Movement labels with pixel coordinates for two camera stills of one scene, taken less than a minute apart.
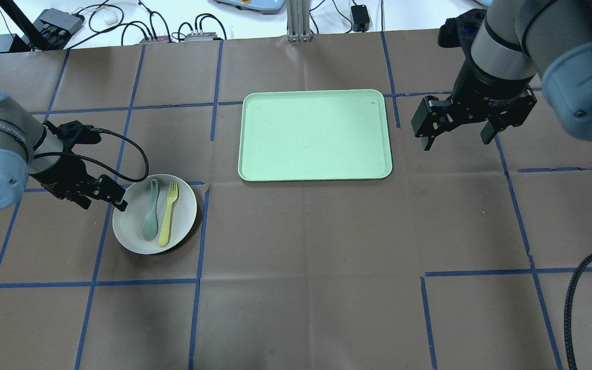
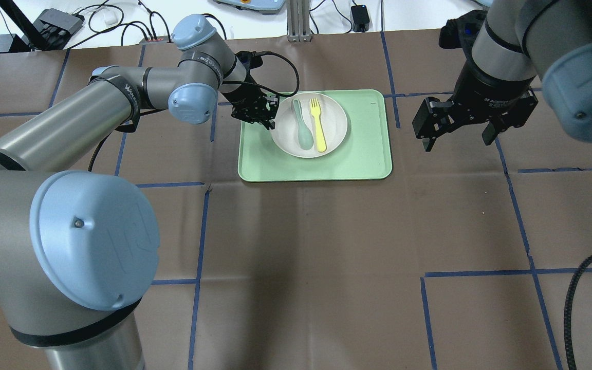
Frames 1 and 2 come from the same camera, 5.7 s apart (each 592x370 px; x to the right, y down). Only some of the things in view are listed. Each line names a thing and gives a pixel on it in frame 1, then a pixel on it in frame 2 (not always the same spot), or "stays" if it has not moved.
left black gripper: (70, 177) → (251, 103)
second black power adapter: (361, 17) stays
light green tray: (314, 135) stays
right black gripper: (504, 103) stays
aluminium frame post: (298, 20) stays
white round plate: (161, 213) → (310, 125)
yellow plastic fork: (173, 191) → (316, 110)
